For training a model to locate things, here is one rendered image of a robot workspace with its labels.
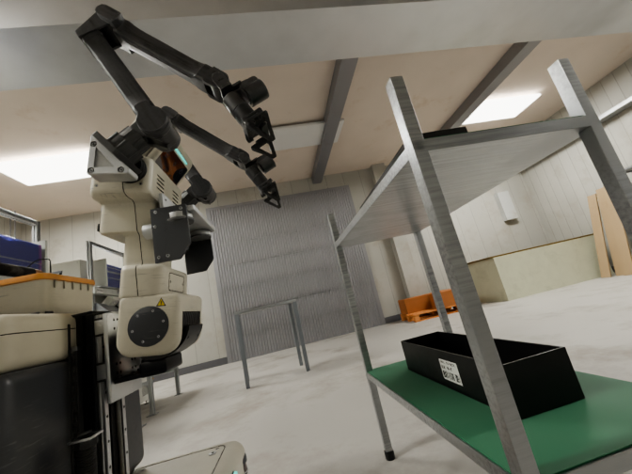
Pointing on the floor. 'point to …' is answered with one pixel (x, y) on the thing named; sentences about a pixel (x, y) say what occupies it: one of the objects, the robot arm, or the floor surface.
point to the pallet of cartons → (412, 308)
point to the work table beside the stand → (292, 330)
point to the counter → (535, 269)
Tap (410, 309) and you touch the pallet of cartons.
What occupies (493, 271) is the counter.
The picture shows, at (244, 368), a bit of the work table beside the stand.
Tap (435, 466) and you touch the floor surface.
